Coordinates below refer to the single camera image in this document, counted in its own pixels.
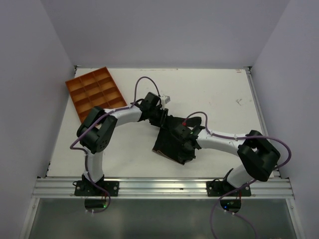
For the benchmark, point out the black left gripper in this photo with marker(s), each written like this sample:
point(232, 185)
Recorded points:
point(163, 112)

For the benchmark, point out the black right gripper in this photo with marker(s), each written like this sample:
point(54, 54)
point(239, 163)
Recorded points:
point(191, 154)

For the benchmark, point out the black striped underwear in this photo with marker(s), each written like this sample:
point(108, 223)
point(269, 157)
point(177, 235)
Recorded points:
point(168, 145)

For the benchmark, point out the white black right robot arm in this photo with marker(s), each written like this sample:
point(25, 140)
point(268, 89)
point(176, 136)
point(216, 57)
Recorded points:
point(258, 156)

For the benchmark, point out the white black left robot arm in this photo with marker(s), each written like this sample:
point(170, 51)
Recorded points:
point(95, 133)

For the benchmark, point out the orange compartment tray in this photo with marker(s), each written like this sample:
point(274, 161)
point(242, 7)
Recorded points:
point(96, 88)

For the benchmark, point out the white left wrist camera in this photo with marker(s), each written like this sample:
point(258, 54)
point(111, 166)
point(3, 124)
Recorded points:
point(165, 99)

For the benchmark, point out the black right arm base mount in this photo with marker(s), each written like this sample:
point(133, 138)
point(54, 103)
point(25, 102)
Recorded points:
point(217, 188)

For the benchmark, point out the aluminium right side rail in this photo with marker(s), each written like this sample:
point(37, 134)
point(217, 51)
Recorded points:
point(256, 101)

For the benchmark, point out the aluminium rail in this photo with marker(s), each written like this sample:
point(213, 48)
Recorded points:
point(160, 188)
point(256, 101)

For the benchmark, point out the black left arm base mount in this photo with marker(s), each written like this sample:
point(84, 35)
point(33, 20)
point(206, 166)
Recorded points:
point(84, 187)

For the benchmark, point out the aluminium front rail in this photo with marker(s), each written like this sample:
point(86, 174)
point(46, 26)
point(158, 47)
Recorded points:
point(160, 188)

